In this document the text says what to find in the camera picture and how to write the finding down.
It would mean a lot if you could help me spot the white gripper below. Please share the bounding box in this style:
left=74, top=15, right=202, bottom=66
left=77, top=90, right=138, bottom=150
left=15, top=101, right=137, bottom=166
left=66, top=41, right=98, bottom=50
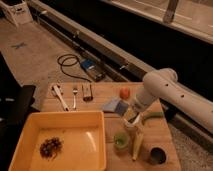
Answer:
left=122, top=107, right=142, bottom=127

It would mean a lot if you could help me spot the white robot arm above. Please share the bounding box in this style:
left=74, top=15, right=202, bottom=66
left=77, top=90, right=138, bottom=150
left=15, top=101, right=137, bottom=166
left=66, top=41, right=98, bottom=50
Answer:
left=123, top=68, right=213, bottom=133

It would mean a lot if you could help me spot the white plastic cup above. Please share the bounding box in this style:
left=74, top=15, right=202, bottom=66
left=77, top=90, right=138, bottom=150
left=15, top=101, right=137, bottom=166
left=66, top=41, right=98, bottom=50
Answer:
left=124, top=121, right=137, bottom=137

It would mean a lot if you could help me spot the green plastic cup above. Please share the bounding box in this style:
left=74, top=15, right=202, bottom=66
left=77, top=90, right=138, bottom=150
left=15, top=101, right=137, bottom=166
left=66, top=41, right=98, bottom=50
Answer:
left=113, top=132, right=129, bottom=151

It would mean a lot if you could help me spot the green vegetable toy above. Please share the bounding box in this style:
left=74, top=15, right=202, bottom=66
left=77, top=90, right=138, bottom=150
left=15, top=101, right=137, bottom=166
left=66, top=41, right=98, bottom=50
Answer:
left=142, top=112, right=164, bottom=124

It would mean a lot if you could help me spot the yellow corn cob toy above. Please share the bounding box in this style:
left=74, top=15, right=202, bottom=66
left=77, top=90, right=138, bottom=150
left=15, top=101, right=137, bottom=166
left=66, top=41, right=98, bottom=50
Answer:
left=132, top=133, right=144, bottom=161

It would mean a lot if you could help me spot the blue folded cloth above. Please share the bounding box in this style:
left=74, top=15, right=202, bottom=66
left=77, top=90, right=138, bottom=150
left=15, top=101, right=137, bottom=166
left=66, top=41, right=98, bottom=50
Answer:
left=102, top=98, right=119, bottom=113

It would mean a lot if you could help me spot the orange round fruit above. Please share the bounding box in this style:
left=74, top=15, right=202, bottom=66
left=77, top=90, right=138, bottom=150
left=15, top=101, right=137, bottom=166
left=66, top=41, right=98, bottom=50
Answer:
left=119, top=87, right=130, bottom=100

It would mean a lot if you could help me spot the yellow plastic tray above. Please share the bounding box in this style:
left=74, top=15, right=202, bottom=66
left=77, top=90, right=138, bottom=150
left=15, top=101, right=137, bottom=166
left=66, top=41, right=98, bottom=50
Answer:
left=9, top=111, right=106, bottom=171

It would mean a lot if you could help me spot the blue and black device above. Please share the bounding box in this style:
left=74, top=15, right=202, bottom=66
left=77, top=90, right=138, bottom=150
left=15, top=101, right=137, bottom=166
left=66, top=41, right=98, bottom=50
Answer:
left=80, top=59, right=105, bottom=82

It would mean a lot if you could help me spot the dark grape bunch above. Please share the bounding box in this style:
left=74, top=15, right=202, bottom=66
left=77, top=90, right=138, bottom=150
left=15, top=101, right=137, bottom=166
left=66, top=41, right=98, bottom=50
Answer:
left=39, top=137, right=62, bottom=158

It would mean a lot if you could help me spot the black chair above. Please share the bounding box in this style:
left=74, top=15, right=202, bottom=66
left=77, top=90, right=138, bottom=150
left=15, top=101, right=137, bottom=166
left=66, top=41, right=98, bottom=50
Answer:
left=0, top=52, right=36, bottom=171

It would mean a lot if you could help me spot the white box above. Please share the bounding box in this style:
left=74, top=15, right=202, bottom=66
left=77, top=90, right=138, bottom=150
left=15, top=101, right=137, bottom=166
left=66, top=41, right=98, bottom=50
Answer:
left=0, top=0, right=33, bottom=27

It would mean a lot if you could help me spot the black cable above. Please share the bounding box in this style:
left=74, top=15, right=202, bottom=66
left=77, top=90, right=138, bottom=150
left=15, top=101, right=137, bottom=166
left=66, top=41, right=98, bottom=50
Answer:
left=56, top=53, right=92, bottom=83

